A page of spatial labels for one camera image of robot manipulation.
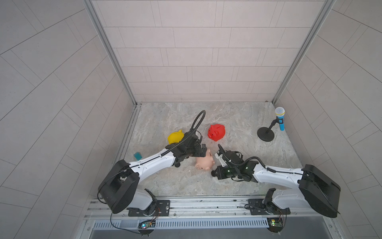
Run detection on teal plug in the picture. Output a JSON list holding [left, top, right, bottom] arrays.
[[133, 152, 143, 161]]

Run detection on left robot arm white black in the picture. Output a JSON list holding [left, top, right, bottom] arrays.
[[97, 132, 207, 216]]

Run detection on controller board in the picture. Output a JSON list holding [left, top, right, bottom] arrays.
[[138, 220, 156, 235], [267, 218, 284, 233]]

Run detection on left controller board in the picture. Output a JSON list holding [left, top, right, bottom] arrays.
[[138, 220, 156, 235]]

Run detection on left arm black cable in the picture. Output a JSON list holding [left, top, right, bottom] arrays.
[[161, 110, 207, 156]]

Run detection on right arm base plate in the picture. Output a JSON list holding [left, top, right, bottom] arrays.
[[244, 199, 290, 216]]

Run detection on right controller board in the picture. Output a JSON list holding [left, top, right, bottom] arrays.
[[267, 218, 284, 233]]

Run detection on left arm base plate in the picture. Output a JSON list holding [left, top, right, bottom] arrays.
[[127, 200, 171, 217]]

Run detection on black microphone stand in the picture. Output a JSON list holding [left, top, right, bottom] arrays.
[[257, 119, 279, 142]]

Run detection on red piggy bank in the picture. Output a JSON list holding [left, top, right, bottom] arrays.
[[208, 124, 226, 141]]

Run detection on blue toy microphone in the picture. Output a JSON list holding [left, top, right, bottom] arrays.
[[275, 107, 286, 131]]

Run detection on aluminium rail frame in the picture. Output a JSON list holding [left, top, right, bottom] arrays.
[[74, 195, 344, 239]]

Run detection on yellow piggy bank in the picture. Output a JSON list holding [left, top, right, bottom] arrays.
[[168, 129, 185, 144]]

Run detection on pink piggy bank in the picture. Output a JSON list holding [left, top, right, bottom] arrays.
[[195, 149, 215, 171]]

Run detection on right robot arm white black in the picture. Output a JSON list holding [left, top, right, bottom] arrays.
[[211, 149, 341, 218]]

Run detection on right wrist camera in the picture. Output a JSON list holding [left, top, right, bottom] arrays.
[[214, 150, 227, 167]]

